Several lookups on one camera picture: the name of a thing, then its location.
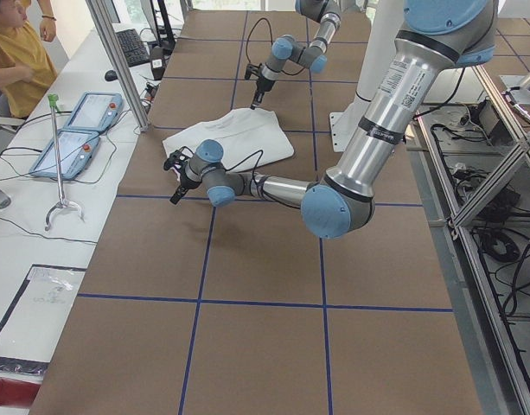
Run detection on upper blue teach pendant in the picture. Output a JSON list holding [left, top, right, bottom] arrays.
[[64, 92, 124, 133]]

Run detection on white camera mast pedestal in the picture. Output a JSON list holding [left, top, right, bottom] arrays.
[[329, 0, 404, 153]]

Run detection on black computer mouse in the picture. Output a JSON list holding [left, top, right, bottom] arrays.
[[104, 70, 118, 82]]

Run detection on metal reacher grabber stick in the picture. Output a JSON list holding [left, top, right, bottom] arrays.
[[45, 93, 84, 231]]

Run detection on black keyboard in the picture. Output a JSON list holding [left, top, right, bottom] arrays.
[[115, 29, 150, 67]]

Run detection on aluminium frame post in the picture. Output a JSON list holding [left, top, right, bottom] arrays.
[[86, 0, 150, 132]]

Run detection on blue teach pendant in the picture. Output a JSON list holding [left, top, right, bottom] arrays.
[[64, 92, 124, 133], [29, 129, 99, 181]]

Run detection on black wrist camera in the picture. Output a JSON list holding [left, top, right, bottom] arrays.
[[163, 146, 194, 172], [244, 63, 262, 80]]

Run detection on clear plastic document sleeve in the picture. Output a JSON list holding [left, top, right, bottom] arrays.
[[0, 264, 86, 378]]

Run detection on person in yellow shirt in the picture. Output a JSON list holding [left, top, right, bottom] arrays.
[[0, 0, 57, 118]]

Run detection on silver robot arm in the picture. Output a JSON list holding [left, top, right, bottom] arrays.
[[245, 1, 342, 110], [164, 1, 498, 239]]

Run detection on lower blue teach pendant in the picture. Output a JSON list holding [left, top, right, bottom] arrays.
[[29, 129, 99, 181]]

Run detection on white long sleeve printed shirt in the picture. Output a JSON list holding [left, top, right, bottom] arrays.
[[163, 108, 294, 172]]

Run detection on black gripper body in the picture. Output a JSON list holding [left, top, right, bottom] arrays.
[[256, 77, 275, 95], [180, 169, 201, 189]]

